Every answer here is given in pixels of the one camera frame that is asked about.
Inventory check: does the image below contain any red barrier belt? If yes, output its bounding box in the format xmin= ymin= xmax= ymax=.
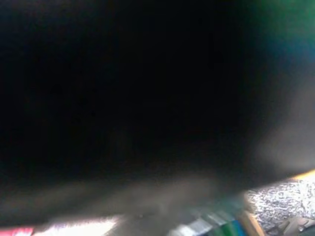
xmin=0 ymin=227 xmax=35 ymax=236

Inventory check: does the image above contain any blue metal shelf rack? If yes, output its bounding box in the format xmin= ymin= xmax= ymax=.
xmin=229 ymin=29 xmax=315 ymax=236

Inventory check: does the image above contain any green plastic crate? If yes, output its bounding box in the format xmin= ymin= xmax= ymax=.
xmin=168 ymin=208 xmax=238 ymax=236
xmin=253 ymin=0 xmax=315 ymax=45

